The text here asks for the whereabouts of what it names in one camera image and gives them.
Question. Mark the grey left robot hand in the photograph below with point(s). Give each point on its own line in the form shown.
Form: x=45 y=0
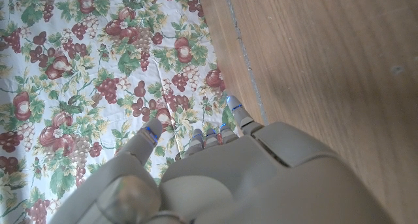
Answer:
x=248 y=178

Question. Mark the grey tape outline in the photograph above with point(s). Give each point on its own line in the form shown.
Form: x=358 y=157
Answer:
x=245 y=57

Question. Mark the floral fruit print backdrop cloth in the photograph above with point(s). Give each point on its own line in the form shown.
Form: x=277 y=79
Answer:
x=91 y=64

